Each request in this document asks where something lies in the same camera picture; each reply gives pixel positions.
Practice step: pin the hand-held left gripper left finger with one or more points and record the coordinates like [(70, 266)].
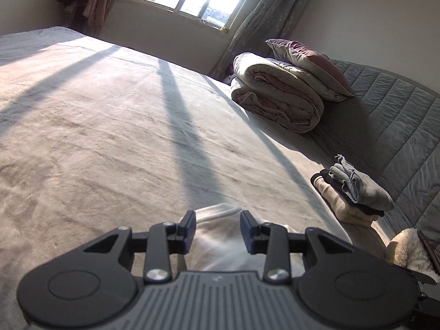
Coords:
[(188, 233)]

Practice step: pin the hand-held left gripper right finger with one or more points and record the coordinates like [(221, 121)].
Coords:
[(248, 233)]

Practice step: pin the beige hanging clothes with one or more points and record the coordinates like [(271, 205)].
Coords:
[(91, 10)]

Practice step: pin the fluffy white garment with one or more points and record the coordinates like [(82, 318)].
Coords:
[(407, 251)]

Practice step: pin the black folded garment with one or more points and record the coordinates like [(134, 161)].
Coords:
[(323, 178)]

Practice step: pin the cream folded garment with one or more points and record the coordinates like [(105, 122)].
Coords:
[(340, 208)]

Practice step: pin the grey knit sweater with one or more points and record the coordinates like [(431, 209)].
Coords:
[(367, 189)]

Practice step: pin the bed with grey sheet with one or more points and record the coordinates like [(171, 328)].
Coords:
[(103, 127)]

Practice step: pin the folded beige duvet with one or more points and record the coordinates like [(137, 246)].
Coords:
[(275, 92)]

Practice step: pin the grey pink pillow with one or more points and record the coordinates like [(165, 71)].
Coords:
[(309, 65)]

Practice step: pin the grey quilted headboard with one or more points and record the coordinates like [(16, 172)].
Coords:
[(388, 110)]

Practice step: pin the grey patterned curtain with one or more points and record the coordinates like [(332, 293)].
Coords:
[(268, 10)]

